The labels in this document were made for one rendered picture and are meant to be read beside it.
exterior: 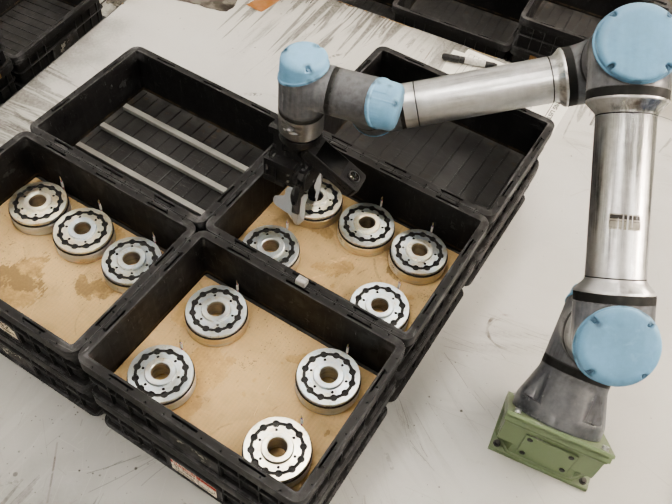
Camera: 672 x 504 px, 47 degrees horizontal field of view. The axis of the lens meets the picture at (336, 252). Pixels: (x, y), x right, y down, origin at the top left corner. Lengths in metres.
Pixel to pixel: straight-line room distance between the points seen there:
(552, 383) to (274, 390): 0.44
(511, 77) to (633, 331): 0.44
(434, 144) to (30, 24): 1.52
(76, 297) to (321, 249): 0.43
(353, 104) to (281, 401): 0.47
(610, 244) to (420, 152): 0.56
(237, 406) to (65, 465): 0.31
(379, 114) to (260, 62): 0.84
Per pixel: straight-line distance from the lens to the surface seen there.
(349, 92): 1.17
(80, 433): 1.40
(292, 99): 1.20
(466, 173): 1.57
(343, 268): 1.38
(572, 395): 1.29
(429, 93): 1.29
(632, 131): 1.17
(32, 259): 1.45
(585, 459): 1.33
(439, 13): 2.75
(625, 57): 1.16
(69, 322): 1.35
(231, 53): 2.00
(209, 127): 1.61
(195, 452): 1.18
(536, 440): 1.32
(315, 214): 1.41
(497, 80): 1.29
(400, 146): 1.60
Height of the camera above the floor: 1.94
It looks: 53 degrees down
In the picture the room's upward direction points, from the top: 6 degrees clockwise
